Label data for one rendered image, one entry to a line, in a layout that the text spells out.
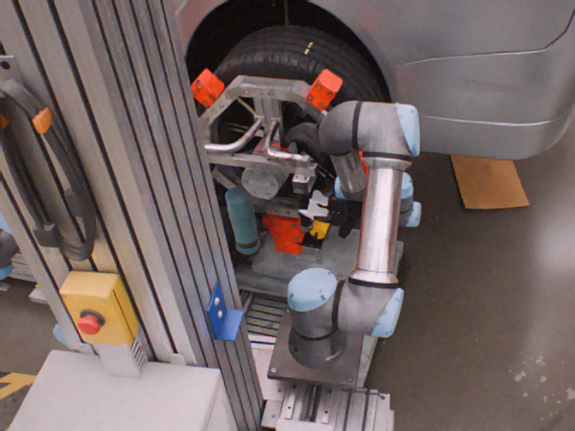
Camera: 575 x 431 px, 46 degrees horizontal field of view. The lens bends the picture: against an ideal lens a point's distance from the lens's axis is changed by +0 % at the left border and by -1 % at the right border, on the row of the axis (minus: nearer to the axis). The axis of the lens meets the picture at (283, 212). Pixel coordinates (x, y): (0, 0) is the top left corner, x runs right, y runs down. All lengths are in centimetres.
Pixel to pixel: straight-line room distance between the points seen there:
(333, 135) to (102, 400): 77
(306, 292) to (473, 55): 100
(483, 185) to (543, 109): 121
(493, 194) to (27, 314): 224
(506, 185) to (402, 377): 124
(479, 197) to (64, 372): 246
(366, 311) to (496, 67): 99
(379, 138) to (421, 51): 73
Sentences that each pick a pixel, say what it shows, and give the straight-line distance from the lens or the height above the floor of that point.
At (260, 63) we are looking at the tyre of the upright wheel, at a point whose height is 115.
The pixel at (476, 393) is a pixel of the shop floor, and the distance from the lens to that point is 266.
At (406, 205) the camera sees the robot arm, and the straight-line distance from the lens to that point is 195.
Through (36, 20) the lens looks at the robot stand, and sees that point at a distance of 86.
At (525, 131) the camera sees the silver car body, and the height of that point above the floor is 87.
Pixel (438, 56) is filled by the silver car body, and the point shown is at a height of 113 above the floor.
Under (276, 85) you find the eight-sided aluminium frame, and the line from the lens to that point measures 218.
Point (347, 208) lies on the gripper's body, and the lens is 204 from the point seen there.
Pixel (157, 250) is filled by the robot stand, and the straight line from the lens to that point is 103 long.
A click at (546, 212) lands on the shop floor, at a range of 337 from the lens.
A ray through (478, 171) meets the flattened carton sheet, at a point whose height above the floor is 1.
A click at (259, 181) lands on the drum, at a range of 217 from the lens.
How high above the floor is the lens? 222
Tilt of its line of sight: 41 degrees down
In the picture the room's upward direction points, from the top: 8 degrees counter-clockwise
